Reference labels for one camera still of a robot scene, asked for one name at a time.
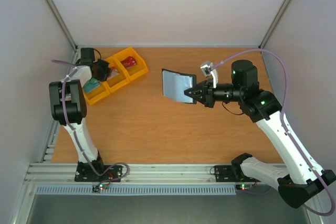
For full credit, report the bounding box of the black leather card holder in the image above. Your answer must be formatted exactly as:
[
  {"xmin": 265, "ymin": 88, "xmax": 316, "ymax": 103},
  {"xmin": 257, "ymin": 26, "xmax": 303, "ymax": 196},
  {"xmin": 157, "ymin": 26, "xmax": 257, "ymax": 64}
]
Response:
[{"xmin": 162, "ymin": 69, "xmax": 196, "ymax": 104}]

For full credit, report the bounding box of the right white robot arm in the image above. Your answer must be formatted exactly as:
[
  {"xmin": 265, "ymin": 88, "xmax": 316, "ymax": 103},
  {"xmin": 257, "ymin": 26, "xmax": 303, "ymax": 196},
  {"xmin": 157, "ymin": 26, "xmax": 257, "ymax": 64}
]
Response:
[{"xmin": 184, "ymin": 60, "xmax": 335, "ymax": 209}]

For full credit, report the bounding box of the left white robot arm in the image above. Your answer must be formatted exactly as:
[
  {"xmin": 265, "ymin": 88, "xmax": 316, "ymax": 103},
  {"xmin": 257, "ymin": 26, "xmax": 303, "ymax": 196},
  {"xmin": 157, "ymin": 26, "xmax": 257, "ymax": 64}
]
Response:
[{"xmin": 49, "ymin": 47, "xmax": 111, "ymax": 181}]

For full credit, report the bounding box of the white red card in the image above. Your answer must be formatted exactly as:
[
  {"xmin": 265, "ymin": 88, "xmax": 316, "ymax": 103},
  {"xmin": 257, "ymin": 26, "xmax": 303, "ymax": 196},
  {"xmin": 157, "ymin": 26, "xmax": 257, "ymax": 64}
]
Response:
[{"xmin": 108, "ymin": 68, "xmax": 119, "ymax": 79}]

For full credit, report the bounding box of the teal card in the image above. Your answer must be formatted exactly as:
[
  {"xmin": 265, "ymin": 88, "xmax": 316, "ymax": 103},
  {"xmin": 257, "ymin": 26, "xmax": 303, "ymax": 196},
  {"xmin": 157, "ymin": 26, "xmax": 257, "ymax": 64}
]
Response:
[{"xmin": 82, "ymin": 78, "xmax": 101, "ymax": 93}]

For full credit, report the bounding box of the dark red card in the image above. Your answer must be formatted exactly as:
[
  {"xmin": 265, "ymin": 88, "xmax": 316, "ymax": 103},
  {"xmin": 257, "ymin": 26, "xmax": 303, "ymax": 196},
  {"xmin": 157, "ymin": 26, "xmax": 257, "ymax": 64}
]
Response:
[{"xmin": 121, "ymin": 56, "xmax": 137, "ymax": 69}]

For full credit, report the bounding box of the yellow bin middle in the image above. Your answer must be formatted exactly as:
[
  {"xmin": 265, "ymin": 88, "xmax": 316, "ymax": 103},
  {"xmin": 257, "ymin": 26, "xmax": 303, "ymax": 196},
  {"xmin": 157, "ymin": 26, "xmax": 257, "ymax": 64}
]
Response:
[{"xmin": 105, "ymin": 56, "xmax": 130, "ymax": 93}]

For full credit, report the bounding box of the yellow bin right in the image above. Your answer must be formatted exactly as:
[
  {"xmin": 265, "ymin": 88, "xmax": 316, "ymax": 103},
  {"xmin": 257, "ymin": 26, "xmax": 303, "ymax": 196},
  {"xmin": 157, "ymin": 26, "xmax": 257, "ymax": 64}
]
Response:
[{"xmin": 113, "ymin": 47, "xmax": 149, "ymax": 81}]

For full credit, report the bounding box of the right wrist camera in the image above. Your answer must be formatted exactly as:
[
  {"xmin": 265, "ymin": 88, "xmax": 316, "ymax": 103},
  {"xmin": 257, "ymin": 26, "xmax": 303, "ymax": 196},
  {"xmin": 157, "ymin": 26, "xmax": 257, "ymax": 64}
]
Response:
[{"xmin": 200, "ymin": 61, "xmax": 218, "ymax": 88}]

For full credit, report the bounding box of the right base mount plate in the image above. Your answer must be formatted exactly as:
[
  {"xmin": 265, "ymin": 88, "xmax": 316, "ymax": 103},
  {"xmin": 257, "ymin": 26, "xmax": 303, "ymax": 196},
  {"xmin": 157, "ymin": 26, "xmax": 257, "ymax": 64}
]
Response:
[{"xmin": 209, "ymin": 165, "xmax": 258, "ymax": 183}]

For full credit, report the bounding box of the base mount plate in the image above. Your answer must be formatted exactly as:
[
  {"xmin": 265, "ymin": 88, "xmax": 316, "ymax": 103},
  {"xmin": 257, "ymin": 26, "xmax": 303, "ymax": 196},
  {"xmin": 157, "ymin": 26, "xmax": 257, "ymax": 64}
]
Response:
[
  {"xmin": 209, "ymin": 165, "xmax": 258, "ymax": 183},
  {"xmin": 74, "ymin": 163, "xmax": 126, "ymax": 183}
]

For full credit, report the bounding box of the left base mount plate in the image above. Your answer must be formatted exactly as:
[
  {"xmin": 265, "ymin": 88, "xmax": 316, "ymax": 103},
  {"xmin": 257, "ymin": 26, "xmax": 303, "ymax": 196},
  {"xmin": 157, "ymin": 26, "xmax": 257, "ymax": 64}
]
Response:
[{"xmin": 74, "ymin": 163, "xmax": 126, "ymax": 183}]

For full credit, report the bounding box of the grey slotted cable duct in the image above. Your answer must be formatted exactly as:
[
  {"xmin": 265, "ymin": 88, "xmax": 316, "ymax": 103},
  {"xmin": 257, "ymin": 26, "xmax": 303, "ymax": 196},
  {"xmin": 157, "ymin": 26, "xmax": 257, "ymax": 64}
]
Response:
[{"xmin": 36, "ymin": 185, "xmax": 236, "ymax": 196}]

